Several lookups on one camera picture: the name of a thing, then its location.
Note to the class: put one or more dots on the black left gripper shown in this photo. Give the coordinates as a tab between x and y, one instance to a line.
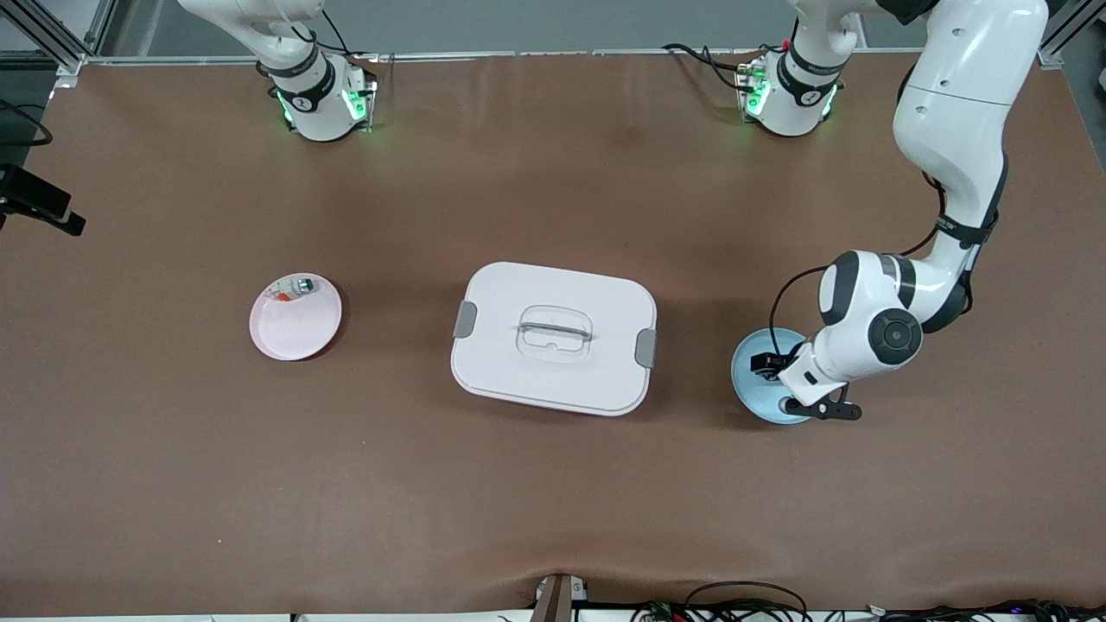
775	364

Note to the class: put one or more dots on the pink round plate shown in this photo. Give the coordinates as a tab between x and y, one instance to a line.
294	333

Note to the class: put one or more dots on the aluminium frame profile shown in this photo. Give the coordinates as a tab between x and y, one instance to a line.
52	39
1050	56

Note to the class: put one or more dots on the metal table edge rail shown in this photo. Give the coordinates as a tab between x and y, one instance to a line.
562	53

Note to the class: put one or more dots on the light blue round plate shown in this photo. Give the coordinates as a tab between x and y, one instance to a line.
747	389

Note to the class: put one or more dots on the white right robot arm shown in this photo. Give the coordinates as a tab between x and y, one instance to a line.
315	104

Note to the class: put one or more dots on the white lidded storage box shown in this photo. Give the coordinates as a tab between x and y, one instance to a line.
510	371

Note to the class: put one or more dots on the metal clamp bracket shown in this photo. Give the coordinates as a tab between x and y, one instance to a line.
553	600

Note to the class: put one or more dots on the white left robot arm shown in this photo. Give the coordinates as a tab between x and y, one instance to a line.
950	104

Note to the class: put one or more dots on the brown table mat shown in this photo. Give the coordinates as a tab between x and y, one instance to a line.
553	501

